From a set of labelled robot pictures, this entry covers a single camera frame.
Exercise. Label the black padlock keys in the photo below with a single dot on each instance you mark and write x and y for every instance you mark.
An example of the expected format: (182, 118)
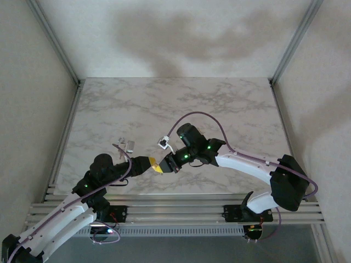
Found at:
(121, 156)

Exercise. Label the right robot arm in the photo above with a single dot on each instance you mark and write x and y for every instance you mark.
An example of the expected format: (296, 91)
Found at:
(288, 180)

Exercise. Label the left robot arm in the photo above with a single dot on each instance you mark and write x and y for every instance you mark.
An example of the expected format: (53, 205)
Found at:
(55, 233)

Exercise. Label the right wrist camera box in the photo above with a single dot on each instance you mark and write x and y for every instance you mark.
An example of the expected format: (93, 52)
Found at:
(163, 143)

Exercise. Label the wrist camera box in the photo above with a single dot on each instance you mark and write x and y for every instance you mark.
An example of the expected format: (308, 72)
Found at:
(130, 146)
(163, 143)

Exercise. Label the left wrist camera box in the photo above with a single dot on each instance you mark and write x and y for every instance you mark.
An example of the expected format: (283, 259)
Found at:
(130, 146)

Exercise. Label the aluminium rail beam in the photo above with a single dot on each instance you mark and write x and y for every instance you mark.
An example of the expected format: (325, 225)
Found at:
(175, 211)

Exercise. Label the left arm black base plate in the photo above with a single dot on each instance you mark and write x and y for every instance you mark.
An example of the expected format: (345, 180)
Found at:
(120, 213)

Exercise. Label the left aluminium side rail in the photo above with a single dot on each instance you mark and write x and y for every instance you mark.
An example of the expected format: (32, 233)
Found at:
(66, 137)

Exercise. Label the aluminium side rail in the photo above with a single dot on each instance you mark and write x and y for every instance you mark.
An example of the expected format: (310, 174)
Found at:
(66, 137)
(281, 112)

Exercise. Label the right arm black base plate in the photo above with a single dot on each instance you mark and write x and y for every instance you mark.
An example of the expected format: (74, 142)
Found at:
(231, 213)

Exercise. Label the right aluminium side rail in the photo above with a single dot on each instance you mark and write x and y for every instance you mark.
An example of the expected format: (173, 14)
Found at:
(281, 112)

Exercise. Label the left aluminium frame post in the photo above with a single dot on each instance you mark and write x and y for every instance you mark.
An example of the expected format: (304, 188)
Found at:
(55, 41)

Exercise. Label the aluminium frame post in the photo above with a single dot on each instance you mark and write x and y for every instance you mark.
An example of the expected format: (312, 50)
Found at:
(295, 41)
(55, 41)

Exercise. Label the right aluminium frame post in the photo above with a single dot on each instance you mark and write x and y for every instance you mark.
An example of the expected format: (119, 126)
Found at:
(295, 41)

